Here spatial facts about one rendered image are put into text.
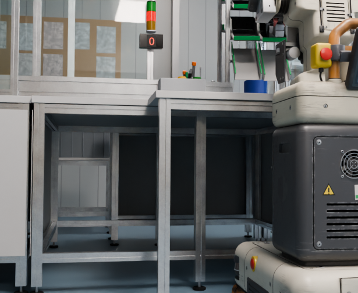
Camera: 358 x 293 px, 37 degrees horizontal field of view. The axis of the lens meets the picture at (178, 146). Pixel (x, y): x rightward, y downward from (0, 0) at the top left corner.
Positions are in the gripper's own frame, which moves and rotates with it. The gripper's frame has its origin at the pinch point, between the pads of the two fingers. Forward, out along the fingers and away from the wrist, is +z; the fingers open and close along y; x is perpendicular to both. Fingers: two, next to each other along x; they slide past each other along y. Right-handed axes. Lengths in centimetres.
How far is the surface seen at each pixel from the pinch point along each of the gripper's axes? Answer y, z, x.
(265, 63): 4.6, 16.8, 11.0
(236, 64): 20.5, 14.8, 13.9
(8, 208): 126, 18, 91
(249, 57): 12.6, 16.4, 7.6
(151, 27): 63, 11, -6
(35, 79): 116, -1, 36
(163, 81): 59, -4, 38
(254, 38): 13.0, 2.3, 7.2
